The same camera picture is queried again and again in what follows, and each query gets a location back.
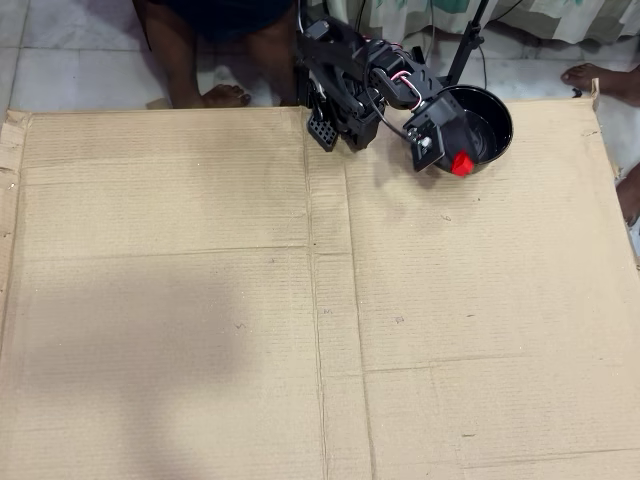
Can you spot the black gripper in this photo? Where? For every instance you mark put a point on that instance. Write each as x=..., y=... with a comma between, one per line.
x=452, y=141

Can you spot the black round plastic bowl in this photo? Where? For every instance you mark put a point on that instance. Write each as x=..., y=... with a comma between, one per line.
x=492, y=130

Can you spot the bare foot with toes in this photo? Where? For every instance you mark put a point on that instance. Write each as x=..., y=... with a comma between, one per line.
x=607, y=77

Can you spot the bare person leg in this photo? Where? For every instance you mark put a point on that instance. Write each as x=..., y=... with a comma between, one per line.
x=272, y=65
x=180, y=60

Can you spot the black tripod stand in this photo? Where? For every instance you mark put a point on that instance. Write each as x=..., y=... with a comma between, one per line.
x=465, y=45

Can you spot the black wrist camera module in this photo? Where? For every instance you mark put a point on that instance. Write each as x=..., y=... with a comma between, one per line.
x=425, y=147

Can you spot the bare foot edge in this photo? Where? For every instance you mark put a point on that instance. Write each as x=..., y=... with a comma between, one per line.
x=631, y=197

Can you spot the red lego block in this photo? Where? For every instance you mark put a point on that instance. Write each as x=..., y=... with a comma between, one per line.
x=462, y=164

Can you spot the dark shorts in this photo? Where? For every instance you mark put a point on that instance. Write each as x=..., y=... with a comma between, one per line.
x=235, y=12

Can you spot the brown cardboard sheet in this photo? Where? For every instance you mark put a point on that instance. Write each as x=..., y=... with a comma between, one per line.
x=450, y=325

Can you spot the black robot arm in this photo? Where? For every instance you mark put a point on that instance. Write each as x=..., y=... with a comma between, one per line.
x=340, y=65

